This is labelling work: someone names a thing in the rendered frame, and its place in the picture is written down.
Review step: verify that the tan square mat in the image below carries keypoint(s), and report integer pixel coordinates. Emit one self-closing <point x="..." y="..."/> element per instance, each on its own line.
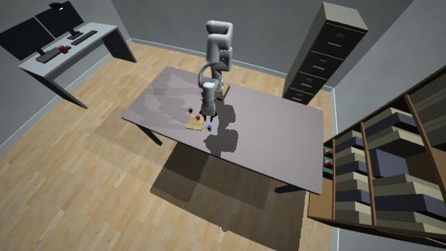
<point x="194" y="123"/>

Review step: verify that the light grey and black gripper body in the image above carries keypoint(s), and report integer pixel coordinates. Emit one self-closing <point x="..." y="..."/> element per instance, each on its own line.
<point x="208" y="110"/>

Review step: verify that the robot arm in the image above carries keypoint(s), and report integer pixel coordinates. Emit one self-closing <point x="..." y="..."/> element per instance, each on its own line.
<point x="218" y="57"/>

